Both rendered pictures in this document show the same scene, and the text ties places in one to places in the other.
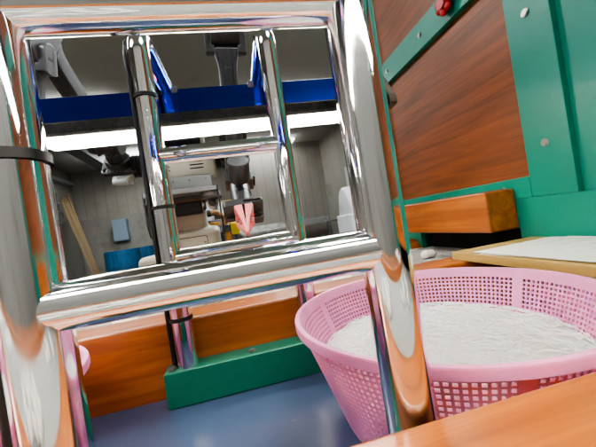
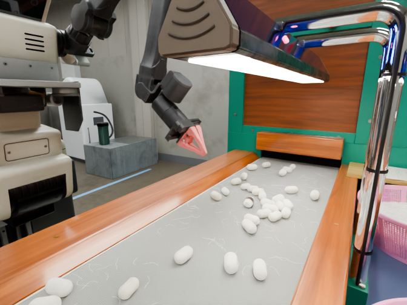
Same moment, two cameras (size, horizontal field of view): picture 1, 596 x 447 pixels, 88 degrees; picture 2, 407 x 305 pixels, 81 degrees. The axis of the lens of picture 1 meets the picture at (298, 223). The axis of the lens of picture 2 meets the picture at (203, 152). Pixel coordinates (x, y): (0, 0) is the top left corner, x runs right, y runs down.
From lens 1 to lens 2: 0.66 m
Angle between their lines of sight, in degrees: 47
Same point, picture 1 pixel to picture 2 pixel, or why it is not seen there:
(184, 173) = (16, 53)
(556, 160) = not seen: hidden behind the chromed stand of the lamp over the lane
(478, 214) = (335, 149)
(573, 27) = not seen: hidden behind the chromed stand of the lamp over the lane
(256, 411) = (393, 286)
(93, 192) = not seen: outside the picture
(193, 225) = (25, 124)
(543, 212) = (357, 151)
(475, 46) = (340, 55)
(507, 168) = (340, 126)
